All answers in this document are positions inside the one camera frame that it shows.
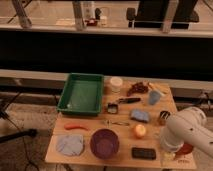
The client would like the orange bowl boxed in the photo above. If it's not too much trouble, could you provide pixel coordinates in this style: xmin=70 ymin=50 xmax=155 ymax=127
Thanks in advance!
xmin=176 ymin=143 xmax=194 ymax=156

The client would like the blue folded cloth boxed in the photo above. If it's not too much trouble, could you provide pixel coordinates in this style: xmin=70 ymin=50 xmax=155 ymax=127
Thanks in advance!
xmin=56 ymin=134 xmax=84 ymax=156

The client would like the yellow red apple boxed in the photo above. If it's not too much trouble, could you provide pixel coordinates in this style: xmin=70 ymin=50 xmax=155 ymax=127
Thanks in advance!
xmin=134 ymin=124 xmax=146 ymax=138

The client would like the purple bowl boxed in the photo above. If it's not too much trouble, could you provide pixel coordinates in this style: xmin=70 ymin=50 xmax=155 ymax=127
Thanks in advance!
xmin=90 ymin=129 xmax=119 ymax=159

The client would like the small metal can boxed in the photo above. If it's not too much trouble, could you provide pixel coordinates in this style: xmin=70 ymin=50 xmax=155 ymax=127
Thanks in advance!
xmin=158 ymin=111 xmax=171 ymax=125

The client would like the white plastic cup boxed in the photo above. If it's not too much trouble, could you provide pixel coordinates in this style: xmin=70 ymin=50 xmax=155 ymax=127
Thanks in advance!
xmin=110 ymin=76 xmax=123 ymax=93

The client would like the small black square container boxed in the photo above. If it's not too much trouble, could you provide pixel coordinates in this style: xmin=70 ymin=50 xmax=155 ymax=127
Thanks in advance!
xmin=107 ymin=103 xmax=118 ymax=114

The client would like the green plastic tray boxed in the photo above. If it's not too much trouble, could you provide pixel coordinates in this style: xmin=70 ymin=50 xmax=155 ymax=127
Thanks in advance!
xmin=57 ymin=73 xmax=104 ymax=116

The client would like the light blue plastic cup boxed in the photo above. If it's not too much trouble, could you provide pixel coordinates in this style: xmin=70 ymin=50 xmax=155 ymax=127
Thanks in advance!
xmin=148 ymin=90 xmax=161 ymax=105

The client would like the blue sponge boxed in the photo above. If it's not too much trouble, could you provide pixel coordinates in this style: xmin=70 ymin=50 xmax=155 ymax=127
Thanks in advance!
xmin=130 ymin=109 xmax=150 ymax=123

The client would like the orange carrot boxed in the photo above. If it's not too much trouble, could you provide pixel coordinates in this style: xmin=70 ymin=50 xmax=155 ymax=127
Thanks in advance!
xmin=64 ymin=124 xmax=89 ymax=131

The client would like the black handled tool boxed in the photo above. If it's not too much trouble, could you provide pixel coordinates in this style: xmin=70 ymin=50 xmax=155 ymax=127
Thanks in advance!
xmin=117 ymin=98 xmax=141 ymax=104

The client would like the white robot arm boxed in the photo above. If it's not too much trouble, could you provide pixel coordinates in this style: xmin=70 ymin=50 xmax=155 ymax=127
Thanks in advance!
xmin=159 ymin=107 xmax=213 ymax=158

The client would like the black eraser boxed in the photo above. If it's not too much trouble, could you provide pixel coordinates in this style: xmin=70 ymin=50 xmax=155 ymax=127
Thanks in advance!
xmin=132 ymin=147 xmax=156 ymax=160

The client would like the black tripod stand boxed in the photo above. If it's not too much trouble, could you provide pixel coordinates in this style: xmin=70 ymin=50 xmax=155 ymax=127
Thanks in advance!
xmin=0 ymin=93 xmax=38 ymax=145

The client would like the dark red grape bunch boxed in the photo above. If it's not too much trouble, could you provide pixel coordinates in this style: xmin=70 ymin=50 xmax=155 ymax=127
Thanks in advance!
xmin=127 ymin=82 xmax=148 ymax=96

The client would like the black office chair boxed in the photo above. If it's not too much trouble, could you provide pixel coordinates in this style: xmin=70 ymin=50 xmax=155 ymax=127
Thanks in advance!
xmin=126 ymin=0 xmax=199 ymax=29

